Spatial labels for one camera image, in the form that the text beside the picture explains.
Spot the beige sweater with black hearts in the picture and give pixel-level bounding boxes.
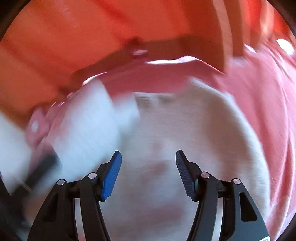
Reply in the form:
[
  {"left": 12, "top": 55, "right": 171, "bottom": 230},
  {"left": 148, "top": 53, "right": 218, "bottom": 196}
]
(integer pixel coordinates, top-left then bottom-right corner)
[{"left": 23, "top": 78, "right": 271, "bottom": 241}]

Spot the pink pillow with white dots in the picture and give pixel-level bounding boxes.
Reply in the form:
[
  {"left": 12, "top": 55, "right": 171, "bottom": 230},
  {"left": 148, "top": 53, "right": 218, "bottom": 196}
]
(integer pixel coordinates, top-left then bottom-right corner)
[{"left": 25, "top": 108, "right": 57, "bottom": 149}]

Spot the pink fleece blanket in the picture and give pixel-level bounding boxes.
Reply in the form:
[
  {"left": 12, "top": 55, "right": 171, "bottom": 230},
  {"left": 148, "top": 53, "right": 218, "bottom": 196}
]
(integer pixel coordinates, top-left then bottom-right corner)
[{"left": 92, "top": 46, "right": 295, "bottom": 240}]

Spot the orange curtain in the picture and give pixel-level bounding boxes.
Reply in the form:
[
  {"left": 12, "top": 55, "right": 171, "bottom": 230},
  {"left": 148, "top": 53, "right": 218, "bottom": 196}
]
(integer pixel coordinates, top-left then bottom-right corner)
[{"left": 1, "top": 1, "right": 295, "bottom": 126}]

